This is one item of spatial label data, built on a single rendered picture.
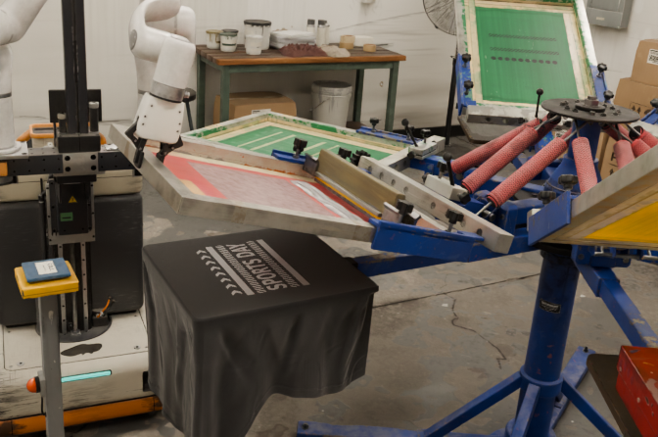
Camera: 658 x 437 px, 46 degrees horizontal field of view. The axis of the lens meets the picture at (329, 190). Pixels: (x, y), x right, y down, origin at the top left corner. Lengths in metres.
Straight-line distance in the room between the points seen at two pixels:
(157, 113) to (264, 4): 4.30
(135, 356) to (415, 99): 4.49
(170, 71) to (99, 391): 1.50
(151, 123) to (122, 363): 1.33
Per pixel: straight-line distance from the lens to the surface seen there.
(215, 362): 1.86
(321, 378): 2.03
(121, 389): 2.97
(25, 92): 5.67
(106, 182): 2.96
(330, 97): 5.91
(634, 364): 1.51
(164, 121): 1.80
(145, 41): 1.82
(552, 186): 2.58
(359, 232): 1.78
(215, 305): 1.84
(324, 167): 2.21
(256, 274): 1.99
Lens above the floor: 1.81
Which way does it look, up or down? 19 degrees down
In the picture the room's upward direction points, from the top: 4 degrees clockwise
